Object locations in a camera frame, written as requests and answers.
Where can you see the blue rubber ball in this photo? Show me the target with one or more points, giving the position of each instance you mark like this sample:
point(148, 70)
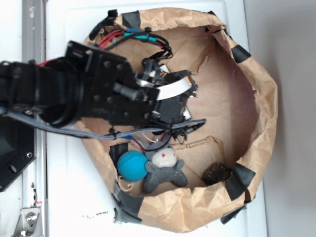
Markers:
point(131, 166)

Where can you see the dark brown rough block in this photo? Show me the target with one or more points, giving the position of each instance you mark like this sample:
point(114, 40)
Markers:
point(216, 173)

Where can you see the aluminium frame rail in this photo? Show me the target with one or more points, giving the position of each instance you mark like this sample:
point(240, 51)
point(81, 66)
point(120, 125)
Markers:
point(32, 189)

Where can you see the brown paper bag bin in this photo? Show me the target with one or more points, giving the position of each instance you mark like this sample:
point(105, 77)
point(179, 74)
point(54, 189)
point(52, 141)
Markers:
point(238, 99)

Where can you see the metal corner bracket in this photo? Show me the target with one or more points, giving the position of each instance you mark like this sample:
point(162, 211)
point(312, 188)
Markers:
point(29, 223)

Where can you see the grey plush bunny toy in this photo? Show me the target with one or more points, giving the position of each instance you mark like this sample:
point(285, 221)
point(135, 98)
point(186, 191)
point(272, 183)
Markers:
point(163, 164)

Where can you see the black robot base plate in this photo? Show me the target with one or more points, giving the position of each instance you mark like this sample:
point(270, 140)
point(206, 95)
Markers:
point(17, 150)

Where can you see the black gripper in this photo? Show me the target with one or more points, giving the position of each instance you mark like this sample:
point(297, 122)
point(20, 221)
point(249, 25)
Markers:
point(151, 98)

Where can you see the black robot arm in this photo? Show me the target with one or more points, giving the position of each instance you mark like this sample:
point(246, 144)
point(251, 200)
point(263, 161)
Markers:
point(89, 82)

